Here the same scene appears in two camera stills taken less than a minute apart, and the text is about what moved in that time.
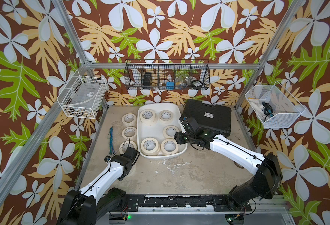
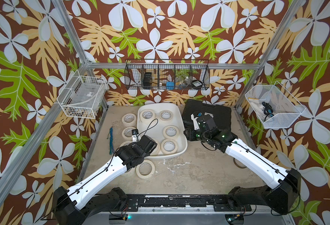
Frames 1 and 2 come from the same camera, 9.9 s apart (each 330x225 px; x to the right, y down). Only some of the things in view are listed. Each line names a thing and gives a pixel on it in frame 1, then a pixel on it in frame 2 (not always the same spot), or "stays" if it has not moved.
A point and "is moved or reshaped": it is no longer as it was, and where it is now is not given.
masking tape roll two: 129,120 stays
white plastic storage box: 157,124 stays
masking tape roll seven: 169,131 stays
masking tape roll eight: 150,146 is moved or reshaped
